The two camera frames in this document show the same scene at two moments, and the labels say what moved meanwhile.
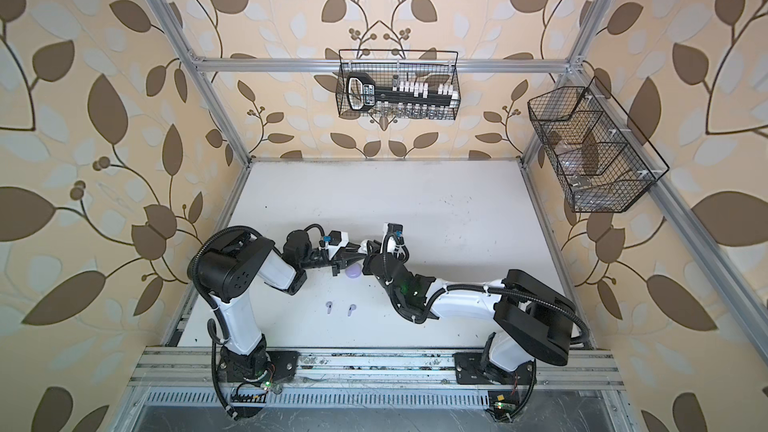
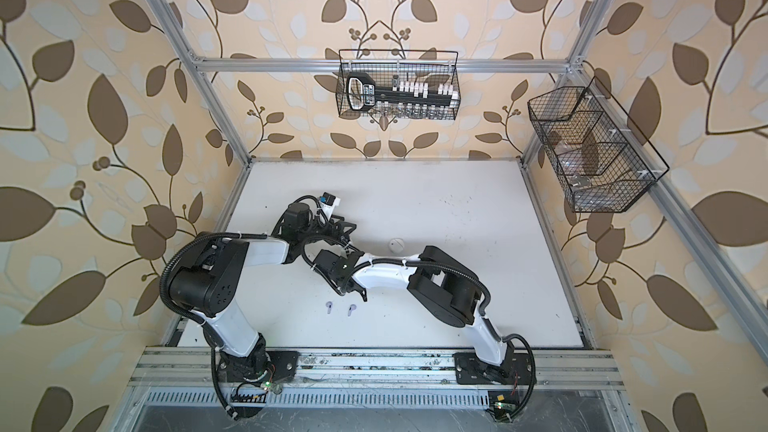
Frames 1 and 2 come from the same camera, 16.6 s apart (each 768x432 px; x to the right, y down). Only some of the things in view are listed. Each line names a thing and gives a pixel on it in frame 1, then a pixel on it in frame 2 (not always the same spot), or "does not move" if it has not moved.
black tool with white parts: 363,92 does not move
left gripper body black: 318,258 -> 329,233
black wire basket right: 604,171 does not move
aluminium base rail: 200,367 does not move
